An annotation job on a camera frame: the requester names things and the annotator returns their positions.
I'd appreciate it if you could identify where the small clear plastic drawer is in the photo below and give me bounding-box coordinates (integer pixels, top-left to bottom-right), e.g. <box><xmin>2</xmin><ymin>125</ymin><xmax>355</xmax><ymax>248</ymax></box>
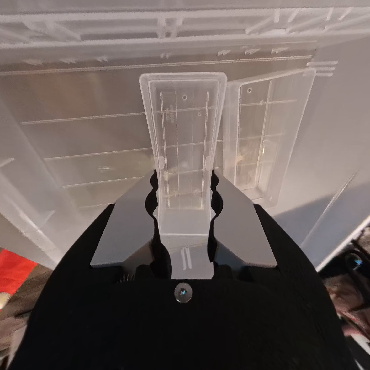
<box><xmin>222</xmin><ymin>68</ymin><xmax>317</xmax><ymax>209</ymax></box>
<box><xmin>139</xmin><ymin>72</ymin><xmax>228</xmax><ymax>249</ymax></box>

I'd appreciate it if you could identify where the clear plastic storage bin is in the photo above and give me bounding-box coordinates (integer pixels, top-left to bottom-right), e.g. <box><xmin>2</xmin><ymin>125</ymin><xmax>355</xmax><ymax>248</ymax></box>
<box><xmin>0</xmin><ymin>0</ymin><xmax>370</xmax><ymax>271</ymax></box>

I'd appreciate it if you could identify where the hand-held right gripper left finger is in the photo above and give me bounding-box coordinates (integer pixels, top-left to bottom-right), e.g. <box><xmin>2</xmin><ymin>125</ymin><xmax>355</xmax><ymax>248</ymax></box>
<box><xmin>90</xmin><ymin>170</ymin><xmax>172</xmax><ymax>269</ymax></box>

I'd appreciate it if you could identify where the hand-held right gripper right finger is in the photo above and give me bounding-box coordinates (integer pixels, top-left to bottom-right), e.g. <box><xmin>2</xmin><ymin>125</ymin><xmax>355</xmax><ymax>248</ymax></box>
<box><xmin>208</xmin><ymin>170</ymin><xmax>278</xmax><ymax>270</ymax></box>

